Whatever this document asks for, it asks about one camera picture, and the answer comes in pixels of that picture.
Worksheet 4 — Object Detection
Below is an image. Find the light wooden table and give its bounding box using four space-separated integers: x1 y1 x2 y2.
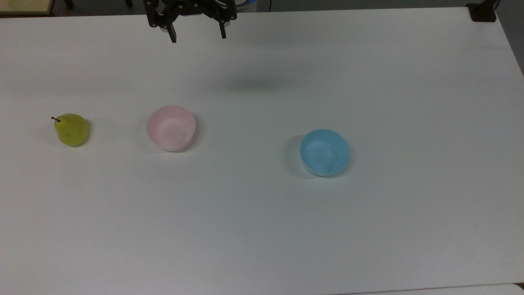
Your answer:
0 0 56 17

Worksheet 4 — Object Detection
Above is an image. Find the green pear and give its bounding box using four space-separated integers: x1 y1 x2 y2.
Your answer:
51 113 90 147

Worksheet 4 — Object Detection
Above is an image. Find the black table clamp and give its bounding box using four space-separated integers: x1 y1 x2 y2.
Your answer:
467 0 501 23

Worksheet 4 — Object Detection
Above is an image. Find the blue plastic bowl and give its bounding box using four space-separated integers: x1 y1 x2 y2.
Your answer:
300 129 350 177

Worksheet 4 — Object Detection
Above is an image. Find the pink plastic bowl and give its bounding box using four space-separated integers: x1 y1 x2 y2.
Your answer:
147 105 197 152

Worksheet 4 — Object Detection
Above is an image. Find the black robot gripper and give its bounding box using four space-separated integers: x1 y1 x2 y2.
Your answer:
143 0 238 43

